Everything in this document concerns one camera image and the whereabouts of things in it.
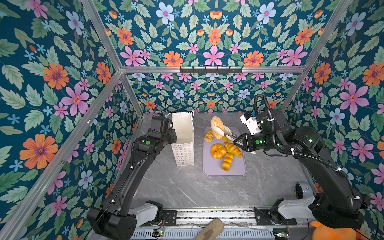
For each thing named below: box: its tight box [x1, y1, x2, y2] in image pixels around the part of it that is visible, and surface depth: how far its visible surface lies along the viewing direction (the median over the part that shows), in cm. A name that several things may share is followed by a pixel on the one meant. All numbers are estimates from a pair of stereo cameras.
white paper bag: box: [166, 110, 195, 167], surface depth 82 cm
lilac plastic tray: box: [203, 127, 247, 177], surface depth 93 cm
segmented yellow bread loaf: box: [221, 152, 234, 172], surface depth 89 cm
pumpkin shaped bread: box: [210, 143, 227, 159], surface depth 97 cm
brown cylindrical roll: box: [194, 218, 225, 240], surface depth 69 cm
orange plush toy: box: [310, 221, 357, 240], surface depth 66 cm
